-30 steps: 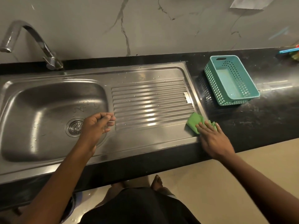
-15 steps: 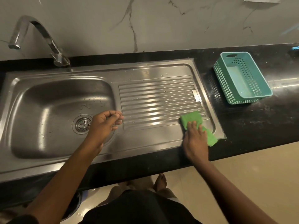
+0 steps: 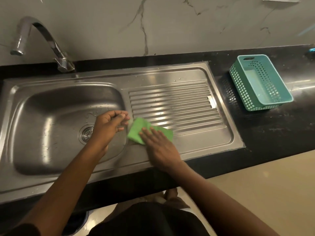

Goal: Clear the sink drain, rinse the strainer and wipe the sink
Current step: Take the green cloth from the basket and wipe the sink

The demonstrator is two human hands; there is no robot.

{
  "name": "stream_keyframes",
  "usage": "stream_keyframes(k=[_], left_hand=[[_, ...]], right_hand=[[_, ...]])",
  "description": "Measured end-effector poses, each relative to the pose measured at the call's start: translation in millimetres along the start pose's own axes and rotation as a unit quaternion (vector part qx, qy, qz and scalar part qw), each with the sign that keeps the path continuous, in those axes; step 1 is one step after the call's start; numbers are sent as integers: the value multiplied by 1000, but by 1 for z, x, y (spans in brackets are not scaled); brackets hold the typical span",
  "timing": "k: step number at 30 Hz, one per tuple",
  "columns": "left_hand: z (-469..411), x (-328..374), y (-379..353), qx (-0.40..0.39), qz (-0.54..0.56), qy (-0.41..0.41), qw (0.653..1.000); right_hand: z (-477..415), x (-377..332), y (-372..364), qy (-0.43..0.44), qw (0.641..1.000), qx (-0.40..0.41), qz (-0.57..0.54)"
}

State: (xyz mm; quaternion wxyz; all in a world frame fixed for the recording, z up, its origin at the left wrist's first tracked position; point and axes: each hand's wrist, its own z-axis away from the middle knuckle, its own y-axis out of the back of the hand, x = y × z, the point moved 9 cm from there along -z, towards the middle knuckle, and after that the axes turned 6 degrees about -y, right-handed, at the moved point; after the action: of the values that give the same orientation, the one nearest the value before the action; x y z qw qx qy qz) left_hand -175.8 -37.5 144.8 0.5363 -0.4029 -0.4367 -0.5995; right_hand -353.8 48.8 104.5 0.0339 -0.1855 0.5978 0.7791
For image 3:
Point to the person's left hand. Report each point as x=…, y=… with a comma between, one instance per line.
x=105, y=127

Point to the person's right hand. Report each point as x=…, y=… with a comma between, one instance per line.
x=161, y=149

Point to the person's left fingers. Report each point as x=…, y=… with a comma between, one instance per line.
x=121, y=117

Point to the person's right fingers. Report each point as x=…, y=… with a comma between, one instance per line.
x=149, y=135

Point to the green cleaning cloth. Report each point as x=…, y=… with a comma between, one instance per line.
x=136, y=130

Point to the person's right forearm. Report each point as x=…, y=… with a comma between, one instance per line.
x=216, y=201

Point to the person's left forearm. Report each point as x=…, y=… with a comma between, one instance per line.
x=66, y=184

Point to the round steel drain strainer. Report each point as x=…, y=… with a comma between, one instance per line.
x=84, y=134

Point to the stainless steel sink with drainboard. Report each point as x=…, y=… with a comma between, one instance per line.
x=172, y=79

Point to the person's bare feet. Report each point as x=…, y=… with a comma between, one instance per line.
x=169, y=197

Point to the person's black clothing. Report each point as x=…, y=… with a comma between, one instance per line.
x=152, y=221

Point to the chrome curved kitchen faucet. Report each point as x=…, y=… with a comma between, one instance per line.
x=47, y=34

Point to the dark steel-rimmed bin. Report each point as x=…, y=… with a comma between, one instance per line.
x=75, y=222

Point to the teal perforated plastic basket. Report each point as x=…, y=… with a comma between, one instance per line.
x=256, y=87

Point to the small blue object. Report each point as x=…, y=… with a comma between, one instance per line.
x=311, y=51

